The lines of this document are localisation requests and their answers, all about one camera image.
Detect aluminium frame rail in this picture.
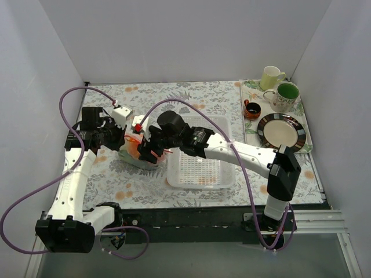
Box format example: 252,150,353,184
26,205,363,277

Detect small brown cup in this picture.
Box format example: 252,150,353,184
243,100,261,120

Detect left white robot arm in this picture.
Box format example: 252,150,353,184
35,106,132,253

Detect white plastic basket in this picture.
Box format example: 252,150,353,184
166,114,236,189

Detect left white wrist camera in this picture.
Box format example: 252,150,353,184
111,106,132,129

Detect floral serving tray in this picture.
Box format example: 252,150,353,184
240,80,313,153

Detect green floral mug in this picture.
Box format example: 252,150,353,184
263,83,299,113

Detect clear zip top bag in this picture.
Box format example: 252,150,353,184
118,132,172,170

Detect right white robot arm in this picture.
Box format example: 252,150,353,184
132,111,301,231

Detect pale yellow mug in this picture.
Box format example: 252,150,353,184
260,66,286,91

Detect striped rim plate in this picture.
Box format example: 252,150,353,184
257,113,307,152

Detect fake orange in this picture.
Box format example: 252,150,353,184
125,138,141,159

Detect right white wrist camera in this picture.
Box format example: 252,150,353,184
132,115,150,141

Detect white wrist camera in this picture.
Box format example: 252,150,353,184
132,115,150,141
111,106,132,129

